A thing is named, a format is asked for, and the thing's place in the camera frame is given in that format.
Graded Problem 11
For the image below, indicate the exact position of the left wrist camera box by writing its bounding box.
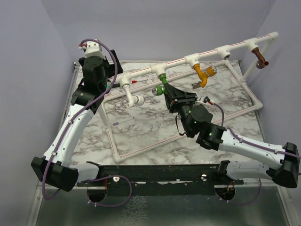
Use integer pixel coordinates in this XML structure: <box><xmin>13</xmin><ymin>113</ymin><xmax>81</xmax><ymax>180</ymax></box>
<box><xmin>79</xmin><ymin>41</ymin><xmax>105</xmax><ymax>59</ymax></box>

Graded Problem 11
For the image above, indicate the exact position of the purple capped white pen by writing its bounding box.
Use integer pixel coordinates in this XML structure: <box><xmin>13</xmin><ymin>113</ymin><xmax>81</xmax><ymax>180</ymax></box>
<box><xmin>112</xmin><ymin>116</ymin><xmax>134</xmax><ymax>126</ymax></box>

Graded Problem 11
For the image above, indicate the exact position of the green plastic faucet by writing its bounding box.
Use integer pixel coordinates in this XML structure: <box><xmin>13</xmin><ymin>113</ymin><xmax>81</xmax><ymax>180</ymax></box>
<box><xmin>152</xmin><ymin>73</ymin><xmax>167</xmax><ymax>96</ymax></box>

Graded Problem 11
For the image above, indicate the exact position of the white PVC pipe frame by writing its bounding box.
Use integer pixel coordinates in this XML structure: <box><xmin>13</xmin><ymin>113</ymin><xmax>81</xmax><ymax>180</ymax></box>
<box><xmin>100</xmin><ymin>32</ymin><xmax>279</xmax><ymax>162</ymax></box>

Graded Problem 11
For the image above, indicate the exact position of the brown plastic faucet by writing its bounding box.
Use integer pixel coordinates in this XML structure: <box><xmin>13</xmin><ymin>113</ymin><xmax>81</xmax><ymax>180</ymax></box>
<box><xmin>252</xmin><ymin>47</ymin><xmax>269</xmax><ymax>69</ymax></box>

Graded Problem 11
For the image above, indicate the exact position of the white plastic faucet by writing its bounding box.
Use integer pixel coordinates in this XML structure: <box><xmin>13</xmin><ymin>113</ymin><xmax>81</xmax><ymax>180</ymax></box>
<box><xmin>120</xmin><ymin>83</ymin><xmax>144</xmax><ymax>108</ymax></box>

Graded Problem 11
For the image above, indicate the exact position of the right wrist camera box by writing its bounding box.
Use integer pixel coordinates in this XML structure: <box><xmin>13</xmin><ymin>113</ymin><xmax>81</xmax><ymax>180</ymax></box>
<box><xmin>196</xmin><ymin>96</ymin><xmax>215</xmax><ymax>105</ymax></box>

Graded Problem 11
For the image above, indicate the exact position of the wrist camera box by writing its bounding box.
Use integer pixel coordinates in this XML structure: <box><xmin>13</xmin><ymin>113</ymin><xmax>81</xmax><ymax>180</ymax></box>
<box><xmin>196</xmin><ymin>96</ymin><xmax>215</xmax><ymax>105</ymax></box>
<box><xmin>79</xmin><ymin>41</ymin><xmax>105</xmax><ymax>59</ymax></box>

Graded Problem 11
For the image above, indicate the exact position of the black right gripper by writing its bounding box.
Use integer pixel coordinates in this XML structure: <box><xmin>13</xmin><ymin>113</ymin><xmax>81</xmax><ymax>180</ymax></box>
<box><xmin>162</xmin><ymin>84</ymin><xmax>197</xmax><ymax>137</ymax></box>

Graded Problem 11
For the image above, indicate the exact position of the small grey metal piece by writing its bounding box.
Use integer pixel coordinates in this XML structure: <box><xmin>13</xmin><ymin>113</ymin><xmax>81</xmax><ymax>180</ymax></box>
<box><xmin>192</xmin><ymin>83</ymin><xmax>200</xmax><ymax>89</ymax></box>

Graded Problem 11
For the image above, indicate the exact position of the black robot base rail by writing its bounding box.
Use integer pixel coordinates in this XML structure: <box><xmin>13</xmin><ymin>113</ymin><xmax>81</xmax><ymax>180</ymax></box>
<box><xmin>77</xmin><ymin>161</ymin><xmax>233</xmax><ymax>196</ymax></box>

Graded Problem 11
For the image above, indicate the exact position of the aluminium table edge frame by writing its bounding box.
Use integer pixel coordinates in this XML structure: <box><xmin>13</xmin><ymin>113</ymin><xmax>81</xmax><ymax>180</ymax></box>
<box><xmin>57</xmin><ymin>62</ymin><xmax>80</xmax><ymax>139</ymax></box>

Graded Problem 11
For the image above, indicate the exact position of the red capped white pen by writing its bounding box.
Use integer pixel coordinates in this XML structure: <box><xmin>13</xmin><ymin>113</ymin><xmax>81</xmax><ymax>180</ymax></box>
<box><xmin>131</xmin><ymin>79</ymin><xmax>148</xmax><ymax>84</ymax></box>

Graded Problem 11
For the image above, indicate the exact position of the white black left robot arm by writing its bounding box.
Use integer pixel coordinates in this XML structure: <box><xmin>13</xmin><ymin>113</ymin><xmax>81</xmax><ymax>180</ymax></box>
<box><xmin>31</xmin><ymin>47</ymin><xmax>123</xmax><ymax>192</ymax></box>

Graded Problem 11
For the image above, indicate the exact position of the yellow plastic faucet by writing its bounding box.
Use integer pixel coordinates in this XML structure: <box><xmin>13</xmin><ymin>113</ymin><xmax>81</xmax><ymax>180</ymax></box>
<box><xmin>193</xmin><ymin>64</ymin><xmax>217</xmax><ymax>88</ymax></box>

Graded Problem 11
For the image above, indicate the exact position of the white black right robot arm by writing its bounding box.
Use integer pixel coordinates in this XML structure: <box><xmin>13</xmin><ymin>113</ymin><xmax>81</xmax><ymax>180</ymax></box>
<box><xmin>163</xmin><ymin>82</ymin><xmax>301</xmax><ymax>188</ymax></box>

